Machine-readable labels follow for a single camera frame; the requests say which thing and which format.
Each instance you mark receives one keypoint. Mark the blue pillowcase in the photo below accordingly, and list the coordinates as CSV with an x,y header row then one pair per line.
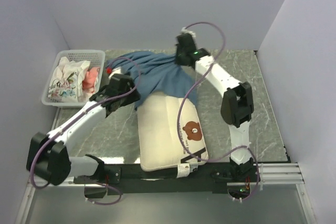
x,y
155,72

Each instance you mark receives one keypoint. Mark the pink cloth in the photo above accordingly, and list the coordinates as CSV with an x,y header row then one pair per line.
x,y
90,80

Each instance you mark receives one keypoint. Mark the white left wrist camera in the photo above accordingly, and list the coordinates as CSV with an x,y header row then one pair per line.
x,y
111,71

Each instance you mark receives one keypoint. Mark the cream pillow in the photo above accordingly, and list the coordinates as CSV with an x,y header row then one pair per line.
x,y
170,135

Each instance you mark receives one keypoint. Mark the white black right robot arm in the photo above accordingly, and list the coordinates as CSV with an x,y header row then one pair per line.
x,y
237,104

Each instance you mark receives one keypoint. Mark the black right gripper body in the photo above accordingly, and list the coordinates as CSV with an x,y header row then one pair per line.
x,y
179,55

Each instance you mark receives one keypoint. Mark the white printed cloth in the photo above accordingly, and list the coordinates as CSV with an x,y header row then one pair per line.
x,y
66,81

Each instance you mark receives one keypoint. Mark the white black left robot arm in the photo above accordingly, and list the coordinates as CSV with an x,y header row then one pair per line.
x,y
48,155

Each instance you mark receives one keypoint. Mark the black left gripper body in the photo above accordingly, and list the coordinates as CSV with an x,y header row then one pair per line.
x,y
131,98

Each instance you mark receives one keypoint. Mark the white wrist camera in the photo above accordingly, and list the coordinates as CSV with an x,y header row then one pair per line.
x,y
111,71
184,30

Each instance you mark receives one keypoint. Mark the aluminium rail frame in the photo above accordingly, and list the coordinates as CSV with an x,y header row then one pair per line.
x,y
117,145

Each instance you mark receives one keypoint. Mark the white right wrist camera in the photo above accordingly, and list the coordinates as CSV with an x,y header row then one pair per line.
x,y
184,30

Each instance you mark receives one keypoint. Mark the black base beam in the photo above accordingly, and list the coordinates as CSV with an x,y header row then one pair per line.
x,y
210,177

